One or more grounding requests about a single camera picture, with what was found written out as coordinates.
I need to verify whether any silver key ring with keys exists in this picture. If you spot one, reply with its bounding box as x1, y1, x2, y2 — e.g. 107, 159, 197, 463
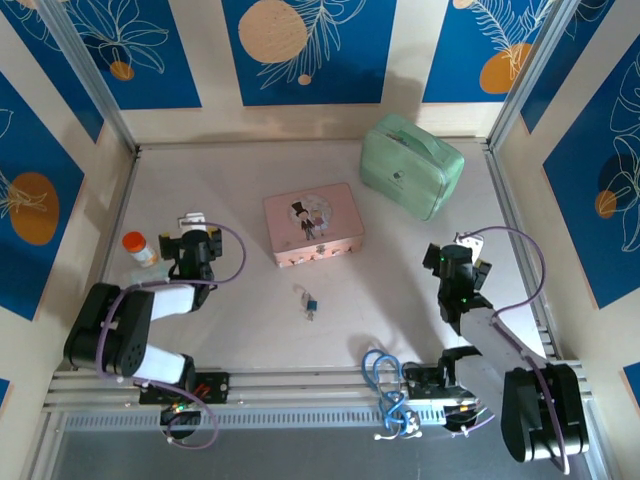
292, 282, 317, 323

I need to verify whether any pill bottle with orange cap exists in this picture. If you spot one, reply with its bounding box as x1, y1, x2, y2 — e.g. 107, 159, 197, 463
122, 231, 159, 269

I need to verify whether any mint green zip case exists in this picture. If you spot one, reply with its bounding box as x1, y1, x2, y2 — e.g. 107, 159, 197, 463
359, 113, 466, 223

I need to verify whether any pink tin box with couple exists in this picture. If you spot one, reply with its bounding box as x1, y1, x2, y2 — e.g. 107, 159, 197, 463
263, 182, 365, 269

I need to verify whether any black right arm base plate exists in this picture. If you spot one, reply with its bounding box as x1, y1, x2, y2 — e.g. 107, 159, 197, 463
401, 347, 484, 419

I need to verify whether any blue coiled cable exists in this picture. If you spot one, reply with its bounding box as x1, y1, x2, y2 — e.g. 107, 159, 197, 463
361, 348, 407, 431

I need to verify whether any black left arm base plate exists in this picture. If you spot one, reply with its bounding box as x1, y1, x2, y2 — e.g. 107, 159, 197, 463
137, 371, 232, 407

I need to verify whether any white cable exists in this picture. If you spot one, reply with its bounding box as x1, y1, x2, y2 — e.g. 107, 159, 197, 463
373, 409, 424, 442

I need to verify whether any aluminium frame rail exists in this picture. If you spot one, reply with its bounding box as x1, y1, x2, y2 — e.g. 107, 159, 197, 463
40, 363, 599, 432

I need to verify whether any aluminium frame post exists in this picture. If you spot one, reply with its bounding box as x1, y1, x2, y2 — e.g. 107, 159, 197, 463
35, 0, 141, 154
485, 0, 616, 151

